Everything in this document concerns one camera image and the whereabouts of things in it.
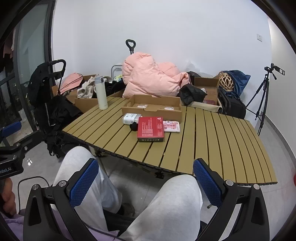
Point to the small black object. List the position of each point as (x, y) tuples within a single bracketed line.
[(134, 127)]

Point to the black backpack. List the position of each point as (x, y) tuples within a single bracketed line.
[(233, 106)]

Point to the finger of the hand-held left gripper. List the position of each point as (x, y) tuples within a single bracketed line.
[(24, 148), (11, 129)]

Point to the beige cloth bag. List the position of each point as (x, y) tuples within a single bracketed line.
[(203, 107)]

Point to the shallow cardboard tray box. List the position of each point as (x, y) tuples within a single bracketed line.
[(150, 112)]

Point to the blue bag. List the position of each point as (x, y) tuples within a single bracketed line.
[(240, 81)]

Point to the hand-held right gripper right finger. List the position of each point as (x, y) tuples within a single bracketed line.
[(207, 183)]

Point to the black clothes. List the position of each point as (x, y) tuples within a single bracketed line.
[(115, 87)]

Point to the clear plastic bag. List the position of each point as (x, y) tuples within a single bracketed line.
[(196, 68)]

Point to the beige cloth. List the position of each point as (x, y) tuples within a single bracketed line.
[(85, 89)]

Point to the white wall socket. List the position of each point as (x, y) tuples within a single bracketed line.
[(260, 37)]

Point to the person's leg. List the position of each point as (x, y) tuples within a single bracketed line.
[(166, 204), (76, 162)]

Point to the small red object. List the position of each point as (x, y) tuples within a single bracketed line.
[(294, 179)]

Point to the white thermos bottle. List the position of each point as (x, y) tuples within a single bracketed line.
[(101, 97)]

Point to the woven bamboo basket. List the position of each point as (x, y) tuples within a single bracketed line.
[(225, 81)]

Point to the person's right leg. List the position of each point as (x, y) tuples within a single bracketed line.
[(166, 204)]

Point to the glass door black frame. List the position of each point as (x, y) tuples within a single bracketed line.
[(49, 34)]

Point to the yellow green cloth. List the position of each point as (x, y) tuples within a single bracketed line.
[(118, 77)]

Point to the black tripod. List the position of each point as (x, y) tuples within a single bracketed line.
[(263, 88)]

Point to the black folding cart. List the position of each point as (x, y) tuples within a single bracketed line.
[(57, 111)]

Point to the cardboard box with clothes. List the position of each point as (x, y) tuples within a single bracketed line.
[(85, 104)]

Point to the red box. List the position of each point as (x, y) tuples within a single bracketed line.
[(150, 128)]

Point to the pink pillow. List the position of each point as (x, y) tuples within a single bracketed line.
[(148, 78)]

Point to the open cardboard box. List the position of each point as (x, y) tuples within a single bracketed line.
[(208, 83)]

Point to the dark shoe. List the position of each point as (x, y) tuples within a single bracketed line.
[(127, 208)]

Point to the person's left leg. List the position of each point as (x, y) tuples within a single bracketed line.
[(76, 162)]

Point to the white metal rack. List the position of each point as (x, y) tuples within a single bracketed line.
[(113, 69)]

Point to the small white item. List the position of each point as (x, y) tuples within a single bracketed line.
[(141, 106)]

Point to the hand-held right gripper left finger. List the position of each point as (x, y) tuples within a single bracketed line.
[(84, 183)]

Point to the white packet green print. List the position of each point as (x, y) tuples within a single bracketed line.
[(130, 118)]

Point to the pink patterned wallet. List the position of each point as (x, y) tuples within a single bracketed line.
[(171, 126)]

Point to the pink bag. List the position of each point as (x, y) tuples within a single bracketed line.
[(71, 81)]

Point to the black bag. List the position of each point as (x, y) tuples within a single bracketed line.
[(192, 93)]

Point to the person's left hand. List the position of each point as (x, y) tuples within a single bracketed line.
[(7, 193)]

